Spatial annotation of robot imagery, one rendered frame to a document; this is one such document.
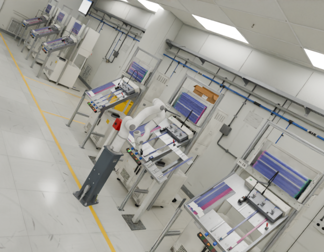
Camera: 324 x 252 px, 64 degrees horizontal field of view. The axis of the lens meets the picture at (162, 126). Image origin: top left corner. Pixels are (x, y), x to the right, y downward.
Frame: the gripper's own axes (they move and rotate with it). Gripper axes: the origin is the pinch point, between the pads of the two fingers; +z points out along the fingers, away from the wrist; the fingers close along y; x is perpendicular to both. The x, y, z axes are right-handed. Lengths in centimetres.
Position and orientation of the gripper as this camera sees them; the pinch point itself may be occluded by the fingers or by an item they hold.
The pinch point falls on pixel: (139, 152)
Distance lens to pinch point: 318.5
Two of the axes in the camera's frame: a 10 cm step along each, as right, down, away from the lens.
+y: 5.5, 4.8, -6.8
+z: 0.5, 7.9, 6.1
